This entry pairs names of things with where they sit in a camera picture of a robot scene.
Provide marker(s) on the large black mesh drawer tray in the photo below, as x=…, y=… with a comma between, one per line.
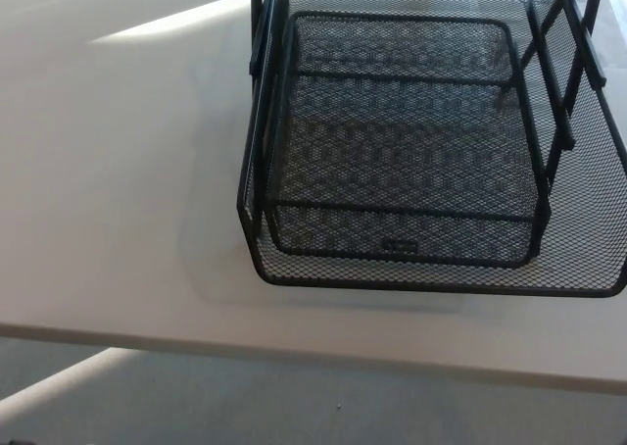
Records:
x=441, y=281

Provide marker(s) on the small black mesh tray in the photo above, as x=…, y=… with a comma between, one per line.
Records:
x=392, y=170

